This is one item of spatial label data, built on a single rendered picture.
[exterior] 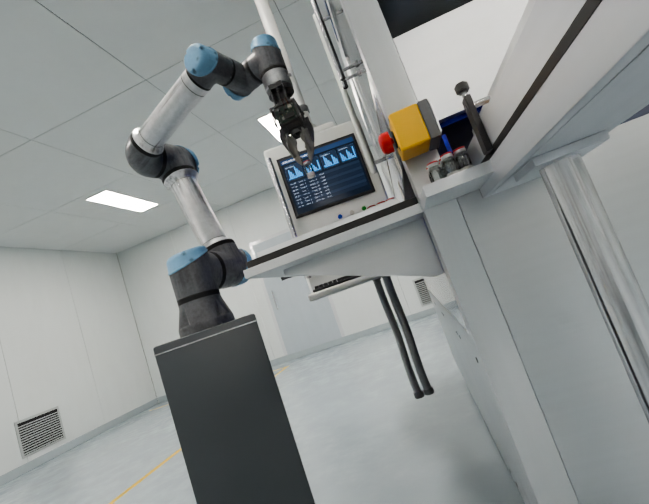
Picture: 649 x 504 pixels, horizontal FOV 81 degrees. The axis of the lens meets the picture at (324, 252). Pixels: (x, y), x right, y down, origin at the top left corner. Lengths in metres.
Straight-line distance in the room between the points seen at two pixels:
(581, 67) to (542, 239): 0.46
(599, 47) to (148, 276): 7.83
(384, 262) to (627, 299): 0.45
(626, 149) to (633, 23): 0.56
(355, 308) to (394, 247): 5.57
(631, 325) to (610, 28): 0.37
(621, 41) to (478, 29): 0.59
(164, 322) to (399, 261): 7.12
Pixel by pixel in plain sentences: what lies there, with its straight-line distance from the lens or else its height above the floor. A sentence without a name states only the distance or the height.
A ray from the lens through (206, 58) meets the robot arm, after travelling 1.08.
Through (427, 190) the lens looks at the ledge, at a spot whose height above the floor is 0.87.
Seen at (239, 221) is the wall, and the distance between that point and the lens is 7.05.
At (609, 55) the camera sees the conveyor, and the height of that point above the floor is 0.85.
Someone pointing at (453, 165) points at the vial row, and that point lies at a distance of 0.69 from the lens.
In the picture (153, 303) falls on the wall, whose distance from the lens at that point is 7.92.
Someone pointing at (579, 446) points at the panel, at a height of 0.38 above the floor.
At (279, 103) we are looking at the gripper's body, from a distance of 1.06.
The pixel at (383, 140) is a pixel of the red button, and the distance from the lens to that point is 0.72.
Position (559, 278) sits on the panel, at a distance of 0.80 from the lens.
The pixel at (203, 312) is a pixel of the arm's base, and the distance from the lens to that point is 1.05.
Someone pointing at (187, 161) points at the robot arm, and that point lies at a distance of 1.36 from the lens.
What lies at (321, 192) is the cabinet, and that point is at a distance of 1.85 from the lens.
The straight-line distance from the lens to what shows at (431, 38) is 0.89.
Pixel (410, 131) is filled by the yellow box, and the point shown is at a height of 0.99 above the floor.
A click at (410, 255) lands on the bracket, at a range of 0.86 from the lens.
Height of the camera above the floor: 0.76
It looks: 7 degrees up
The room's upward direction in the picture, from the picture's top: 19 degrees counter-clockwise
